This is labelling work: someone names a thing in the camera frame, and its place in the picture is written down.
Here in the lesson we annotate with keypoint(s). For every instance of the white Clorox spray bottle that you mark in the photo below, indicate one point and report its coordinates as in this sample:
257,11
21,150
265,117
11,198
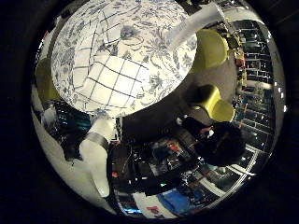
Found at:
95,165

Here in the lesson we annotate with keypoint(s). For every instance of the white checked cloth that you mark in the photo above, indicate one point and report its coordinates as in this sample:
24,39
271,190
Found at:
115,84

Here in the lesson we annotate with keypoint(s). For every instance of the large yellow-green chair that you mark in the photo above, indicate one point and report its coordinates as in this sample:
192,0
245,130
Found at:
211,46

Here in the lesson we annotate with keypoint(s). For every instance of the yellow-green chair with dark base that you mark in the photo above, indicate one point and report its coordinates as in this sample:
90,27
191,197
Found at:
216,104

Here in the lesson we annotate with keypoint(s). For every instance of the person with black hair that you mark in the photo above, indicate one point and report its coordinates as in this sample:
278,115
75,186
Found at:
221,146

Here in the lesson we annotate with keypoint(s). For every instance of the black cluttered workbench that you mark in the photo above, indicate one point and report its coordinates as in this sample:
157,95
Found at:
146,165

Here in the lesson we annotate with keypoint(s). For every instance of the olive yellow chair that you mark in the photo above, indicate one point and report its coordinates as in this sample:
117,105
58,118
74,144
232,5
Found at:
45,81

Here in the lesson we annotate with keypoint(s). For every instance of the blue plastic bin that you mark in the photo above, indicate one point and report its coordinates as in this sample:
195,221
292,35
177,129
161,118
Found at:
177,200

